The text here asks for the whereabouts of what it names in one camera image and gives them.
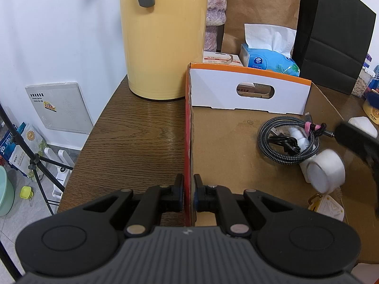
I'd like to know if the black paper bag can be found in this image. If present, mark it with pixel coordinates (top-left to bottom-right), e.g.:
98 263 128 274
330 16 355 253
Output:
292 0 376 96

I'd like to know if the small white red box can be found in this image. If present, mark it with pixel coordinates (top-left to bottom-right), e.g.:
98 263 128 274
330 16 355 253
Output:
203 51 243 67

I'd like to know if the red cardboard box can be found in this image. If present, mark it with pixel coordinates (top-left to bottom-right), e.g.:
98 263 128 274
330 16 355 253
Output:
184 62 379 265

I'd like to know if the clear grain container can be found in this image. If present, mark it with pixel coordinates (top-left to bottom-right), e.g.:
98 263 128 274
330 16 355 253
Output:
352 65 372 98

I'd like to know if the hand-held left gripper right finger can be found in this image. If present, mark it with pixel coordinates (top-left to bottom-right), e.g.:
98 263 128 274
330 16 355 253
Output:
193 174 293 239

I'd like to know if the white printed bag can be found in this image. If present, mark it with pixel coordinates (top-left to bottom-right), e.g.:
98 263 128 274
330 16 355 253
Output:
9 123 49 181

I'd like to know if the yellow thermos jug grey handle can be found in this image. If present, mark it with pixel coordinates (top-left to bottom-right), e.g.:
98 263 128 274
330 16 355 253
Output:
120 0 208 100

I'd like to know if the grey braided cable pink tie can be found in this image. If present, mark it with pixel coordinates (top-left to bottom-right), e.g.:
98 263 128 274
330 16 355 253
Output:
258 112 336 166

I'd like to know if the black tripod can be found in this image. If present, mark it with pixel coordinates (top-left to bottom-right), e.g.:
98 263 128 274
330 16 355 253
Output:
0 102 74 281

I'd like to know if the thin black cable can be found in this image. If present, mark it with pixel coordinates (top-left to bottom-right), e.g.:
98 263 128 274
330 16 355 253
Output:
268 134 301 155

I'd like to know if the white wall panel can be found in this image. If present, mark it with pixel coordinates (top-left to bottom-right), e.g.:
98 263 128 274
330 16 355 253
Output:
25 82 95 134

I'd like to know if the yellow bear mug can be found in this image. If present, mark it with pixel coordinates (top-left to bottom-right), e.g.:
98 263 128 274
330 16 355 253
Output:
363 90 379 125

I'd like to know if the white power adapter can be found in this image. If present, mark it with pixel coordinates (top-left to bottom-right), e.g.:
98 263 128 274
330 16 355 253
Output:
348 116 378 138

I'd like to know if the beige cube charger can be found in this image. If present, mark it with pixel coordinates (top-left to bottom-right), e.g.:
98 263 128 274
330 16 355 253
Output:
308 194 345 221

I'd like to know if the blue printed bag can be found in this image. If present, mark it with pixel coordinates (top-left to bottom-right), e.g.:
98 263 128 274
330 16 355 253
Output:
0 121 26 168

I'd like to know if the brown paper bag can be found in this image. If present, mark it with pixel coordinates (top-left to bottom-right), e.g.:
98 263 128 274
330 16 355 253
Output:
221 0 307 57

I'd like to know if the white floor device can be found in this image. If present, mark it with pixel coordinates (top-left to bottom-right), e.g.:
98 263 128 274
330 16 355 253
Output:
44 148 74 203

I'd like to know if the pink mottled vase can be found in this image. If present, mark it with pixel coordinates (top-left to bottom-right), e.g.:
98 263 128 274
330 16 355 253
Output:
204 0 230 52

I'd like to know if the blue tissue pack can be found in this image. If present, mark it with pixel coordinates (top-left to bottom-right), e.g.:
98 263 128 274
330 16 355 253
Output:
239 23 300 77

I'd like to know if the white plug charger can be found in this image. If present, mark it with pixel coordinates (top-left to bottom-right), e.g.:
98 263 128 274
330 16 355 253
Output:
289 126 315 151

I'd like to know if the white tape roll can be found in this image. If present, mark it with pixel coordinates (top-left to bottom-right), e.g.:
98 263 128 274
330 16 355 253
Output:
306 149 346 193

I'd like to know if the light green bucket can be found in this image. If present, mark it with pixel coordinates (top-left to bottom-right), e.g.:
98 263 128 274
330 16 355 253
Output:
0 165 15 217

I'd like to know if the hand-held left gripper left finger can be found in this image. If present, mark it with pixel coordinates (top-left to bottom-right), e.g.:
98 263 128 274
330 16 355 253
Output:
84 173 185 239

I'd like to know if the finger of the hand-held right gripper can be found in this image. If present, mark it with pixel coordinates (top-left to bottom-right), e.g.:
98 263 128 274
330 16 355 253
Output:
334 120 379 170

